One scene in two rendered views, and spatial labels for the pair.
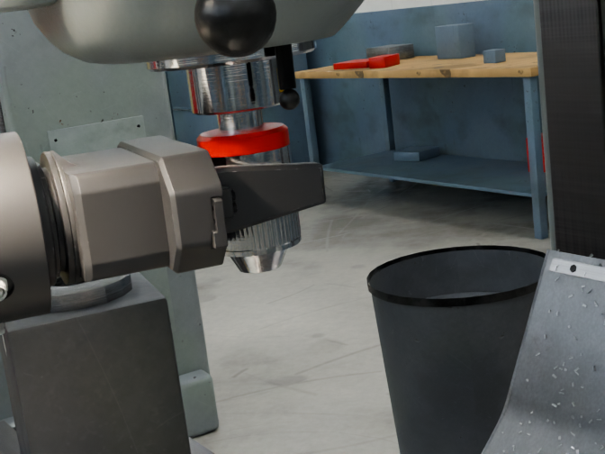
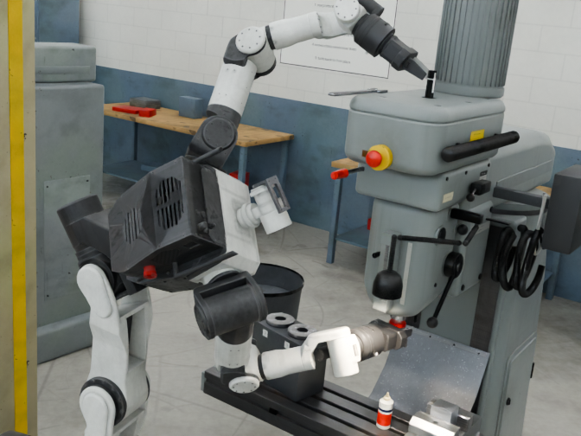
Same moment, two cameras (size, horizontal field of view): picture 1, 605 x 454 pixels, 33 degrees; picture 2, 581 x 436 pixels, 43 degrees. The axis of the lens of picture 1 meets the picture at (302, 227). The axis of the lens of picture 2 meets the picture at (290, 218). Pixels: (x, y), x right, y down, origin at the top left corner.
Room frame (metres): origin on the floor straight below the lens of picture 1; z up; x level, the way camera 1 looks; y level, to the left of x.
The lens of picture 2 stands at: (-1.08, 1.13, 2.09)
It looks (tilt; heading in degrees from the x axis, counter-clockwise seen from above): 16 degrees down; 335
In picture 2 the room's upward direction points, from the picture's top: 5 degrees clockwise
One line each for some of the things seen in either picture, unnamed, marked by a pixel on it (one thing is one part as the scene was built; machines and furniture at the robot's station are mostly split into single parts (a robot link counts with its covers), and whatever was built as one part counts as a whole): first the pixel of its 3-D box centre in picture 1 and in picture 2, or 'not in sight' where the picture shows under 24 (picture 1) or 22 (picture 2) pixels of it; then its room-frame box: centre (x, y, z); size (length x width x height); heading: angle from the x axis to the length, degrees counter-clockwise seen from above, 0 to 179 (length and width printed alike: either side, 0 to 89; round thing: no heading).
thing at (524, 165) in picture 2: not in sight; (486, 162); (0.78, -0.40, 1.66); 0.80 x 0.23 x 0.20; 121
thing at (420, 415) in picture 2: not in sight; (434, 429); (0.34, -0.02, 1.03); 0.12 x 0.06 x 0.04; 31
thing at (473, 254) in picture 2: not in sight; (437, 238); (0.62, -0.14, 1.47); 0.24 x 0.19 x 0.26; 31
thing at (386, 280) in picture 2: not in sight; (388, 282); (0.34, 0.19, 1.46); 0.07 x 0.07 x 0.06
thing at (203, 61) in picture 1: (230, 52); not in sight; (0.52, 0.02, 1.31); 0.09 x 0.09 x 0.01
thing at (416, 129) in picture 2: not in sight; (427, 128); (0.53, 0.01, 1.81); 0.47 x 0.26 x 0.16; 121
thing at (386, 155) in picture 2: not in sight; (379, 157); (0.40, 0.22, 1.76); 0.06 x 0.02 x 0.06; 31
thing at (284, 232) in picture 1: (250, 197); not in sight; (0.52, 0.02, 1.23); 0.05 x 0.05 x 0.05
